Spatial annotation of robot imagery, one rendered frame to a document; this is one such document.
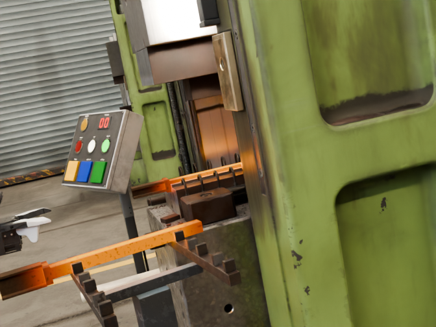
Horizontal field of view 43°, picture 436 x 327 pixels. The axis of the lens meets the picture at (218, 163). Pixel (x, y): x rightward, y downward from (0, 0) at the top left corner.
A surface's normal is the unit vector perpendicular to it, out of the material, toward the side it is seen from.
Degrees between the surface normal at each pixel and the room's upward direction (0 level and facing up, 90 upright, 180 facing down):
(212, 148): 90
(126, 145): 90
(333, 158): 90
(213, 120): 90
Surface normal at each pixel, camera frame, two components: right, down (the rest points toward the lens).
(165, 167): 0.16, 0.15
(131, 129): 0.65, 0.01
